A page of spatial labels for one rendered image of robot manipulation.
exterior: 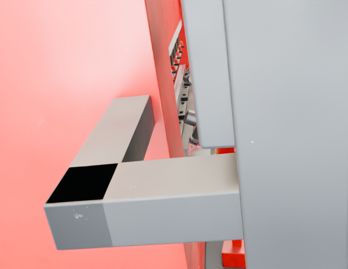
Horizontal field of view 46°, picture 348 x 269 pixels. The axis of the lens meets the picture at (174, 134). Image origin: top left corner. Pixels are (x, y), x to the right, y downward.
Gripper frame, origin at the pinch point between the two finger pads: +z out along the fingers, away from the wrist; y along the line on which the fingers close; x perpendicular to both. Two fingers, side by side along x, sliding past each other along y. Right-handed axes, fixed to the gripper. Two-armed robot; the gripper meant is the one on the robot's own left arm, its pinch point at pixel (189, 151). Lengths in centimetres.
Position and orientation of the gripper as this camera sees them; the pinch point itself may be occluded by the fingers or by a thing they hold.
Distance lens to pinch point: 213.2
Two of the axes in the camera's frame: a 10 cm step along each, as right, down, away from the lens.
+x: 9.2, 3.7, 0.9
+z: -3.8, 8.4, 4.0
